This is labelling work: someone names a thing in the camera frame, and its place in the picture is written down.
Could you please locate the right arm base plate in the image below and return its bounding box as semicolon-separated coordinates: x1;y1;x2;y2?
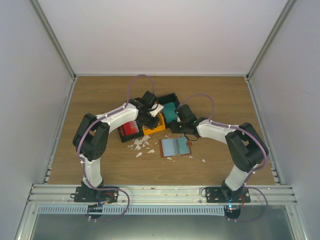
200;186;251;204

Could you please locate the black bin with green cards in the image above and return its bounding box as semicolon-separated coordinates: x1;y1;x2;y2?
158;92;180;124

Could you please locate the grey slotted cable duct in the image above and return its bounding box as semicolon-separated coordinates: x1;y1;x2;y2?
38;204;225;216

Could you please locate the yellow plastic bin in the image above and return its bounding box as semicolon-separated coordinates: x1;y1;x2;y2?
141;112;167;137

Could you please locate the purple cable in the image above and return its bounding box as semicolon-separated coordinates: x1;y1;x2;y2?
76;74;158;222
178;93;270;223

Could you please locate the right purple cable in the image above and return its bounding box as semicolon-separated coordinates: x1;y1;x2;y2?
178;93;270;223

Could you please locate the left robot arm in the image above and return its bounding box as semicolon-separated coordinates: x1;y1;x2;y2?
72;91;164;202

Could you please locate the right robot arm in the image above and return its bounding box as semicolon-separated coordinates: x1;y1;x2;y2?
170;104;269;203

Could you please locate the red cards stack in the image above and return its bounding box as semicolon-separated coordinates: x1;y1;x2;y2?
120;121;140;137

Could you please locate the aluminium front rail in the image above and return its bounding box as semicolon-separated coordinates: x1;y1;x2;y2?
27;184;297;206

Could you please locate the black bin with red cards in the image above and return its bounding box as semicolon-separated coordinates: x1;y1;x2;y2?
117;120;144;143

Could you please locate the green cards stack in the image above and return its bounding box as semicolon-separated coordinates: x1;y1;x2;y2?
163;102;178;123

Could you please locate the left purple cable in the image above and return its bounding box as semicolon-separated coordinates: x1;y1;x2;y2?
76;74;158;222

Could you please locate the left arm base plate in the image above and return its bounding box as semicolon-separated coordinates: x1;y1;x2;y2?
70;185;119;204

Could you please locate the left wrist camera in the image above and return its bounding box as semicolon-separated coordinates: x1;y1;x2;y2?
149;103;164;117

